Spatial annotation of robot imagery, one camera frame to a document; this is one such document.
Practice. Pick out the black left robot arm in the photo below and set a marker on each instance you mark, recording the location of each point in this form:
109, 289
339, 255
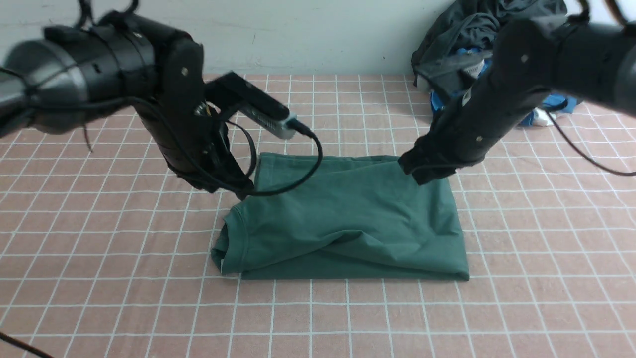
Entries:
78, 74

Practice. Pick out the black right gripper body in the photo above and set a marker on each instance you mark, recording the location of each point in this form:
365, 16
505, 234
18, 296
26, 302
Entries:
516, 82

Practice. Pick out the dark grey crumpled garment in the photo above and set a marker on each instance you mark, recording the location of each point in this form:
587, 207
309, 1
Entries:
469, 25

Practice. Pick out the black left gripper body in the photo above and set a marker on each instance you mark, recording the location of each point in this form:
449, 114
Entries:
187, 119

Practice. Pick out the green long sleeve shirt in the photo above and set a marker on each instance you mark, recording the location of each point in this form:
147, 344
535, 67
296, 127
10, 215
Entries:
355, 218

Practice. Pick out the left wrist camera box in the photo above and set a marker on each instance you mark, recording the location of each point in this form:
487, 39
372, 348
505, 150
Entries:
230, 92

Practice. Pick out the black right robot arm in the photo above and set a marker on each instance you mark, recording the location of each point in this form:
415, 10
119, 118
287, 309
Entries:
595, 61

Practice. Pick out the blue crumpled garment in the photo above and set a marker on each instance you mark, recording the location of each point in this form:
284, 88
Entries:
445, 97

